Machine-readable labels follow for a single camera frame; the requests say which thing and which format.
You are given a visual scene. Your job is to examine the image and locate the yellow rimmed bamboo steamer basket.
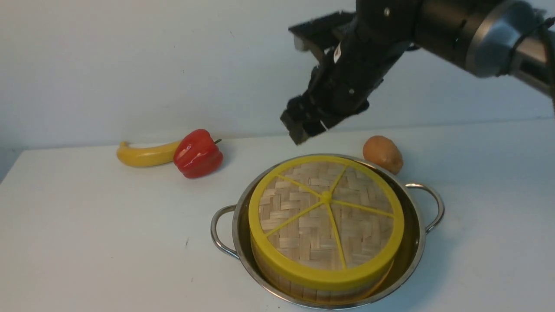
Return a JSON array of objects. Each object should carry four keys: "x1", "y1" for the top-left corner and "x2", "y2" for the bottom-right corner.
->
[{"x1": 251, "y1": 232, "x2": 396, "y2": 304}]

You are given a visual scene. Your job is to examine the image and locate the brown potato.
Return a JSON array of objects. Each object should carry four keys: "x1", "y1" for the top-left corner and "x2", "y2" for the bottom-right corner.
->
[{"x1": 362, "y1": 136, "x2": 404, "y2": 175}]

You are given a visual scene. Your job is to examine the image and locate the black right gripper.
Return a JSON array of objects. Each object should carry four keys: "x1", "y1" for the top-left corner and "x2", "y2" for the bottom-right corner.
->
[{"x1": 280, "y1": 56, "x2": 384, "y2": 146}]

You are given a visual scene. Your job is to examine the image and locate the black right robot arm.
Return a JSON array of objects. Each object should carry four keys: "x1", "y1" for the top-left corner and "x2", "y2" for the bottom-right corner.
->
[{"x1": 280, "y1": 0, "x2": 554, "y2": 146}]

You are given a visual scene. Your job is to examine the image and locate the red bell pepper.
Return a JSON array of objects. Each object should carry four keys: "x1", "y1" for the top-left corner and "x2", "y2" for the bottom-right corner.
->
[{"x1": 173, "y1": 129, "x2": 224, "y2": 179}]

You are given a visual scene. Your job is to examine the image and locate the yellow banana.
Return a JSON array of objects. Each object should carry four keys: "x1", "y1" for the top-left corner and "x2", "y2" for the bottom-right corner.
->
[{"x1": 116, "y1": 141, "x2": 180, "y2": 168}]

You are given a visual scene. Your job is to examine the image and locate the yellow woven steamer lid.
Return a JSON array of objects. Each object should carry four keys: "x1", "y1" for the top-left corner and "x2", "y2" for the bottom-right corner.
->
[{"x1": 248, "y1": 155, "x2": 405, "y2": 291}]

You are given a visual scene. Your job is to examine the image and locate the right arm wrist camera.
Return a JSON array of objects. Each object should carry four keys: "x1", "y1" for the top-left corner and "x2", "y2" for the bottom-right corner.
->
[{"x1": 289, "y1": 11, "x2": 356, "y2": 62}]

